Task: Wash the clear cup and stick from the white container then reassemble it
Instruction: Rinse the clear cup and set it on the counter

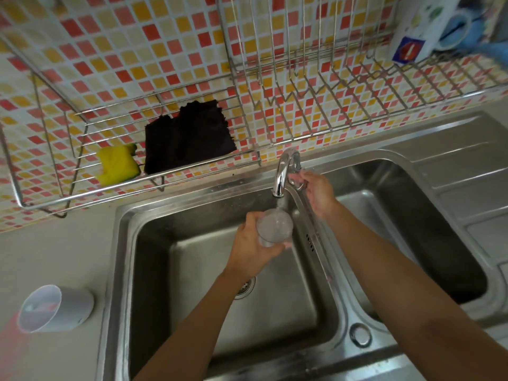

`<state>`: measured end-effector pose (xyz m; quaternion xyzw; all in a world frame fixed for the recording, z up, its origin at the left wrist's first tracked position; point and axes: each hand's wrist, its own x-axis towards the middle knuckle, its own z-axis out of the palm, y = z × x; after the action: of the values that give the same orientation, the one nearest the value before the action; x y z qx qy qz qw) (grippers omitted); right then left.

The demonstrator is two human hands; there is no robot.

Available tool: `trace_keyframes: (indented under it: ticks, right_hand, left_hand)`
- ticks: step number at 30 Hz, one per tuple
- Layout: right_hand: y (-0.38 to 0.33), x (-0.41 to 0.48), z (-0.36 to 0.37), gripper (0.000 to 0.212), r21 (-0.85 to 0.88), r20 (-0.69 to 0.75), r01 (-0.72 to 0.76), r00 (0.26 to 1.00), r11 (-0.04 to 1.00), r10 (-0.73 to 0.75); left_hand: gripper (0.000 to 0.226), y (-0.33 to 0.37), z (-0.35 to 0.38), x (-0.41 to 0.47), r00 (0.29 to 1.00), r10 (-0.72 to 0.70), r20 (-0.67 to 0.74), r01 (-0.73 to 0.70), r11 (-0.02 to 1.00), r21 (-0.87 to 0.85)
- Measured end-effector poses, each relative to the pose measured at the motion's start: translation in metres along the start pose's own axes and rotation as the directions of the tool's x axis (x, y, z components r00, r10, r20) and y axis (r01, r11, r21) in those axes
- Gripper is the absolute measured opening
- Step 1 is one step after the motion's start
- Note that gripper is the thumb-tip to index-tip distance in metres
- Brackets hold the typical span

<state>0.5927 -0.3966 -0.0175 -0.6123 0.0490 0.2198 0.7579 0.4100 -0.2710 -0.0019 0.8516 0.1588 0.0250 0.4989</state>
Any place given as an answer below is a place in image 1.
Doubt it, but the person's left hand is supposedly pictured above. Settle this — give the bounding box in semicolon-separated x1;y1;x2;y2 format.
225;211;293;281

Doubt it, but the person's right hand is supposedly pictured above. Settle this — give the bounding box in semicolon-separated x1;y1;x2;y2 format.
288;171;339;220

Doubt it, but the chrome sink faucet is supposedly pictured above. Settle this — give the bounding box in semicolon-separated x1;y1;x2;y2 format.
272;148;306;198

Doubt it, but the clear drinking glass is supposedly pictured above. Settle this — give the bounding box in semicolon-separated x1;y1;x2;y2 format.
256;209;294;248

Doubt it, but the person's left forearm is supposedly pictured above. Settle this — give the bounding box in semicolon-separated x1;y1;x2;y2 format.
133;269;248;381

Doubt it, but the person's right forearm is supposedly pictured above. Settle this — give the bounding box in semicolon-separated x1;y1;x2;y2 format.
323;202;508;381

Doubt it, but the round sink drain strainer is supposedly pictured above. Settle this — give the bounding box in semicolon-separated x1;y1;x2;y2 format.
234;276;256;301

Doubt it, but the stainless steel double sink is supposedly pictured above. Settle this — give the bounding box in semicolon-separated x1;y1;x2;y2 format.
97;111;508;381

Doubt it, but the dark brown cloth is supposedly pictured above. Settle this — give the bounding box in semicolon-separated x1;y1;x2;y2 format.
144;100;237;175

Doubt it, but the yellow sponge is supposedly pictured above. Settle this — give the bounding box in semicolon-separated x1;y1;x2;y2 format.
97;143;141;185

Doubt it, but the white printed mug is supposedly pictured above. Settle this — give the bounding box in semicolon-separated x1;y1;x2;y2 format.
388;0;463;66

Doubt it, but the white plastic cup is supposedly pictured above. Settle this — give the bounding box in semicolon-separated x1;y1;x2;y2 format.
18;285;95;334

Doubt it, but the blue plastic cup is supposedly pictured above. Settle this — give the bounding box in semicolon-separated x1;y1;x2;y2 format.
434;8;505;52

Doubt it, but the large wire dish rack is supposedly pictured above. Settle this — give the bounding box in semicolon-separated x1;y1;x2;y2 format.
216;0;508;149

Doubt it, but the small wire wall rack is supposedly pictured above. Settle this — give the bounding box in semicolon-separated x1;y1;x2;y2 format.
0;33;262;219

